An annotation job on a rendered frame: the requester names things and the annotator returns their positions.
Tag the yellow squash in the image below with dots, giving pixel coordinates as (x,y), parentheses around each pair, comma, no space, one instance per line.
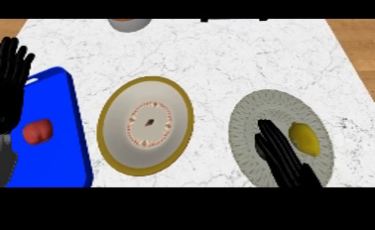
(305,138)

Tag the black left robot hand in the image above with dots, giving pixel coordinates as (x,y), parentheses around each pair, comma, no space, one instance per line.
(13,75)

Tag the grey round bowl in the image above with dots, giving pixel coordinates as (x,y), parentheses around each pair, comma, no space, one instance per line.
(129,24)

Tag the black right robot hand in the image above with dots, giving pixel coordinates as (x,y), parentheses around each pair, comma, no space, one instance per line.
(283,161)

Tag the red vegetable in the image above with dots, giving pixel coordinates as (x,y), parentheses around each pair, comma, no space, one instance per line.
(38,131)

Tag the blue cutting board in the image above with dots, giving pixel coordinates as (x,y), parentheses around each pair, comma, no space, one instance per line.
(54,135)

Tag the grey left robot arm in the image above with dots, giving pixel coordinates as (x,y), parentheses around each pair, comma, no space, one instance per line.
(7,159)

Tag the round grey placemat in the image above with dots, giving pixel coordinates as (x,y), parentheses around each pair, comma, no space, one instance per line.
(274,108)

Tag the gold-rimmed white bowl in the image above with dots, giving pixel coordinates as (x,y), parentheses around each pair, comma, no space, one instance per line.
(146,126)

